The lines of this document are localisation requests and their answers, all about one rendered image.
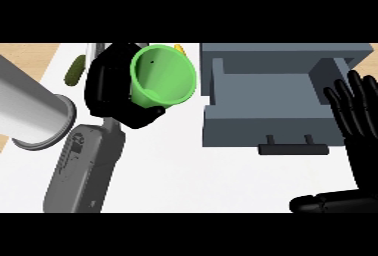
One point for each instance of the grey drawer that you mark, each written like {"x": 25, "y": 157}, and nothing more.
{"x": 267, "y": 106}

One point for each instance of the green pickle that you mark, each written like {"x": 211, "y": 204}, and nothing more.
{"x": 74, "y": 70}

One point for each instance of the yellow object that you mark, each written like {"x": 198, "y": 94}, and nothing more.
{"x": 180, "y": 49}

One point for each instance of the grey cylinder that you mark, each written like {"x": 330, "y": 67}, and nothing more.
{"x": 31, "y": 110}

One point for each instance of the green cup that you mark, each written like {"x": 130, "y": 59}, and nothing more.
{"x": 164, "y": 76}

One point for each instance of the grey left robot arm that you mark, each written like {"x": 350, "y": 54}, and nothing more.
{"x": 81, "y": 166}

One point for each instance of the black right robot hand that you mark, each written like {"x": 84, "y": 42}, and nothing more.
{"x": 357, "y": 160}

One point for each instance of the grey cabinet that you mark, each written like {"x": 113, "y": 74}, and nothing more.
{"x": 295, "y": 60}

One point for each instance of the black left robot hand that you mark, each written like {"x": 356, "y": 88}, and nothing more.
{"x": 108, "y": 100}

